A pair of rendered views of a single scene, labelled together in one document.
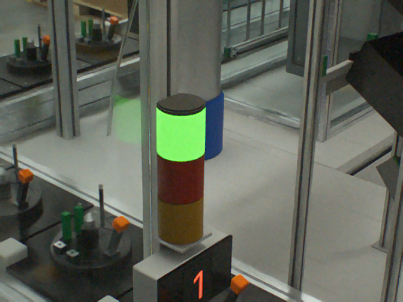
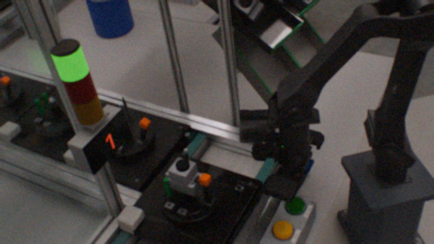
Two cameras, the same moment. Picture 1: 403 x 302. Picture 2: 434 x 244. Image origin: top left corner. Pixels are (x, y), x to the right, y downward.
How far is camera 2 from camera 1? 0.18 m
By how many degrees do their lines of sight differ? 16
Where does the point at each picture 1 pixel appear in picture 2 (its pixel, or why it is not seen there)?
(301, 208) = (175, 66)
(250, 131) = (150, 8)
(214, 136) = (126, 18)
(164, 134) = (60, 68)
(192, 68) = not seen: outside the picture
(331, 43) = not seen: outside the picture
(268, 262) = (171, 94)
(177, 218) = (84, 111)
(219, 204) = (137, 63)
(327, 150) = (199, 11)
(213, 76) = not seen: outside the picture
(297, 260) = (182, 95)
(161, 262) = (83, 137)
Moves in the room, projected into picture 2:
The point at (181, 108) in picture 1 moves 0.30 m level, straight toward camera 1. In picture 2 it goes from (64, 51) to (64, 184)
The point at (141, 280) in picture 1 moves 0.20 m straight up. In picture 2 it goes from (74, 149) to (35, 59)
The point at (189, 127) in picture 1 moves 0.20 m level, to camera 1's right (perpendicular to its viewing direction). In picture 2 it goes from (73, 62) to (192, 36)
